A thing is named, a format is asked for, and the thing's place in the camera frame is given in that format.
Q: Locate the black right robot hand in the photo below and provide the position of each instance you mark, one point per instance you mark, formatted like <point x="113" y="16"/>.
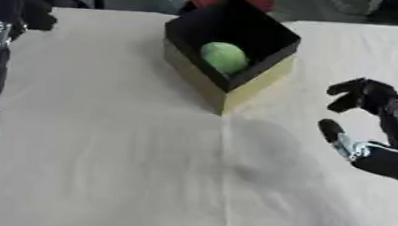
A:
<point x="383" y="159"/>

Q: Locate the tan cardboard box black inside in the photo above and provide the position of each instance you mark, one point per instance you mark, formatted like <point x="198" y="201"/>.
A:
<point x="257" y="80"/>

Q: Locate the green ball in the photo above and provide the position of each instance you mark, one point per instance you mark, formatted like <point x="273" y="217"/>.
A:
<point x="224" y="57"/>

